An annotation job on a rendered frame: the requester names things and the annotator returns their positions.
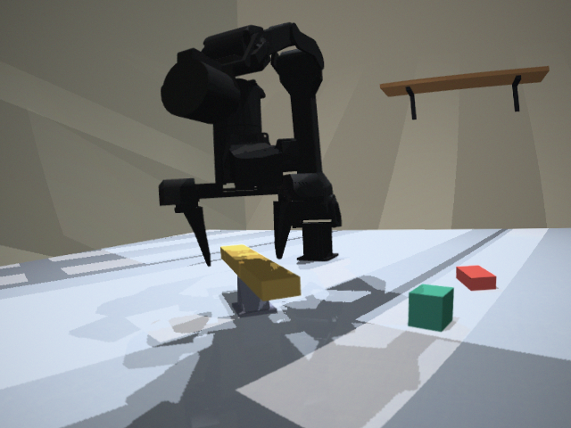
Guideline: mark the red rectangular block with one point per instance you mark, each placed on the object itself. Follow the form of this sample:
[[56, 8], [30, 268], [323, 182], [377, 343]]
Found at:
[[476, 278]]

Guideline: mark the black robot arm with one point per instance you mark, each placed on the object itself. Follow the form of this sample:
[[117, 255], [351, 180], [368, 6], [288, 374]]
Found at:
[[202, 86]]

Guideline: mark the green cube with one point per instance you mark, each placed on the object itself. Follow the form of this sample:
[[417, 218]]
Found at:
[[431, 307]]

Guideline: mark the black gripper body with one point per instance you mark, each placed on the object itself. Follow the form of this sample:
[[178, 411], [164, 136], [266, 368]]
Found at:
[[185, 194]]

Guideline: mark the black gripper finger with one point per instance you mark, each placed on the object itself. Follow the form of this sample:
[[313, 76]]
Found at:
[[284, 215], [194, 216]]

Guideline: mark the yellow rectangular bar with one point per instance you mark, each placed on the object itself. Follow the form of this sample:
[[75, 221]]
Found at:
[[265, 277]]

